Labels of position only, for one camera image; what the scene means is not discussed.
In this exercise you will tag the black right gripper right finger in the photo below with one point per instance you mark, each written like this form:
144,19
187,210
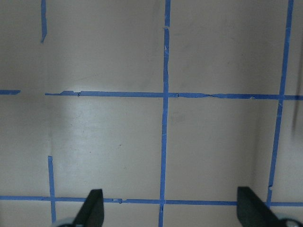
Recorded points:
252,211

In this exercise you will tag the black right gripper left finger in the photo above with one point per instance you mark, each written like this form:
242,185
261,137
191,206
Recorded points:
91,213

